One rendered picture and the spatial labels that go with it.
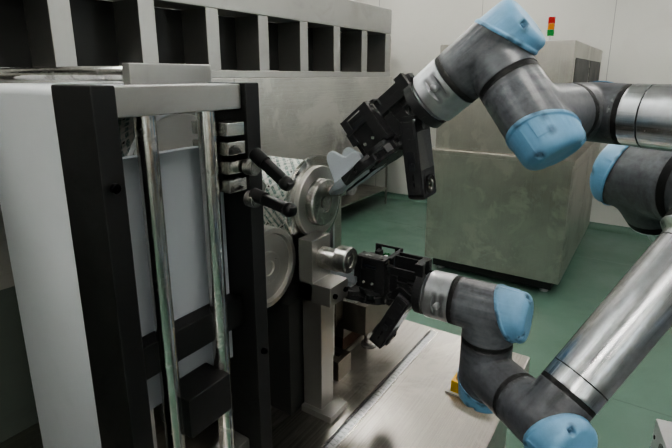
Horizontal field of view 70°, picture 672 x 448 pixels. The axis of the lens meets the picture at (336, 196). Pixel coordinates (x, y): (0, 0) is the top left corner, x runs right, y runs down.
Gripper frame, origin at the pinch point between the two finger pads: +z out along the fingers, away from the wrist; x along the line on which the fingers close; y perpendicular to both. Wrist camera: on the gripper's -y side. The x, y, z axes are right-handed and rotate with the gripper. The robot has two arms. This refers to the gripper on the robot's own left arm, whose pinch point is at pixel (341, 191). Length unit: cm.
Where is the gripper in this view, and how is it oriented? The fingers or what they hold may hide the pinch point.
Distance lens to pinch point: 75.5
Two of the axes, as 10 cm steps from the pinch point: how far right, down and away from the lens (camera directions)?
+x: -5.5, 2.0, -8.1
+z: -6.4, 5.2, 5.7
